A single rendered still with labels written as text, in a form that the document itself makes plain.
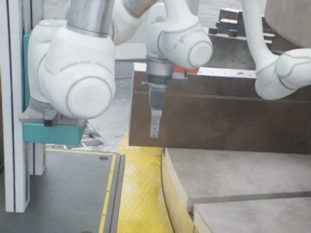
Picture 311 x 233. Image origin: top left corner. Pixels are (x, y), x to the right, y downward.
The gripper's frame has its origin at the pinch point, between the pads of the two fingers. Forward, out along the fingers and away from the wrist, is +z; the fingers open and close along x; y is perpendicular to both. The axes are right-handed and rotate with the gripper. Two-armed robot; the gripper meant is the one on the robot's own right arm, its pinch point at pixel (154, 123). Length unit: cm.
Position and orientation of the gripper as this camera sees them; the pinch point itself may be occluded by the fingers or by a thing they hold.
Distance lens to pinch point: 146.3
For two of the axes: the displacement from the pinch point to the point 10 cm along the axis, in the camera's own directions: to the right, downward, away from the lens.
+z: -0.9, 9.2, 3.7
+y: -10.0, -0.8, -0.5
